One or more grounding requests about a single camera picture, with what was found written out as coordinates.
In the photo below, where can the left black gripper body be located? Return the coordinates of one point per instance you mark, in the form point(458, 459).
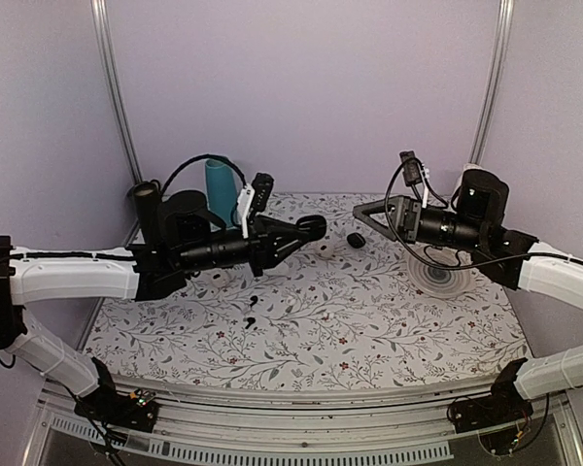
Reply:
point(260, 249)

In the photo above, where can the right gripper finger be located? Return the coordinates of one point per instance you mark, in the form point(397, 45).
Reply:
point(391, 226)
point(378, 207)

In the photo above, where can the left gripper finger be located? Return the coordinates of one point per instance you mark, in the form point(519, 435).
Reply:
point(275, 227)
point(279, 248)

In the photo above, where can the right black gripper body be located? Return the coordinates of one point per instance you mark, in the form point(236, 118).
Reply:
point(414, 208)

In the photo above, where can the black earbud charging case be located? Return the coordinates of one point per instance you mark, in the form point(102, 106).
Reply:
point(313, 227)

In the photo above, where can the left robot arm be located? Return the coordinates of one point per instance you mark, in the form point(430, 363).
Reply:
point(181, 237)

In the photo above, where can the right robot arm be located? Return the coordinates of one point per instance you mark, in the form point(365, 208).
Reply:
point(510, 258)

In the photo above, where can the small black earbud case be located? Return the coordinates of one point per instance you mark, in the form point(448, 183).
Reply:
point(356, 240)

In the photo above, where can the round white earbud case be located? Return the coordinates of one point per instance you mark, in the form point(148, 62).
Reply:
point(325, 251)

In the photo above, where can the white case with black window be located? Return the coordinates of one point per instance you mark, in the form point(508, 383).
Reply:
point(219, 280)

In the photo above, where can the teal cup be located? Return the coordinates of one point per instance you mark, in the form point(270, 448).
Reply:
point(221, 190)

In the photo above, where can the swirl pattern plate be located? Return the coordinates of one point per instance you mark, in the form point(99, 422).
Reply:
point(438, 283)

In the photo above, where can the white ribbed vase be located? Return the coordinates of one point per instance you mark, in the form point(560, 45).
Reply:
point(466, 167)

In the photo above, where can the floral table mat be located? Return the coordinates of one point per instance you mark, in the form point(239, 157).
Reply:
point(351, 322)

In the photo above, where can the grey mug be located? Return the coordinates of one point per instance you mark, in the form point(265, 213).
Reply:
point(153, 183)

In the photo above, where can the dark brown tumbler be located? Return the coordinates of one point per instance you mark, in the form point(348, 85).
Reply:
point(145, 204)

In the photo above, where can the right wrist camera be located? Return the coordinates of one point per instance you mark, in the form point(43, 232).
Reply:
point(415, 176)

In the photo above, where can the right metal frame post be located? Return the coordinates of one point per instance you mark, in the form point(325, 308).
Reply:
point(499, 51)

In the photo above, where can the metal frame post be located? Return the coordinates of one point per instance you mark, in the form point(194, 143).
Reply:
point(102, 29)
point(499, 51)

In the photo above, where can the aluminium front rail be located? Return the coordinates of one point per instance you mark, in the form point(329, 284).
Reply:
point(402, 425)

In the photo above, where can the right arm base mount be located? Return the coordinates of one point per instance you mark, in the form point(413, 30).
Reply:
point(501, 406)

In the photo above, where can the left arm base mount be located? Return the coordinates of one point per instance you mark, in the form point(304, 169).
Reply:
point(133, 411)

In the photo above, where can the left metal frame post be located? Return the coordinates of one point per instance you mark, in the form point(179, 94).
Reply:
point(102, 29)

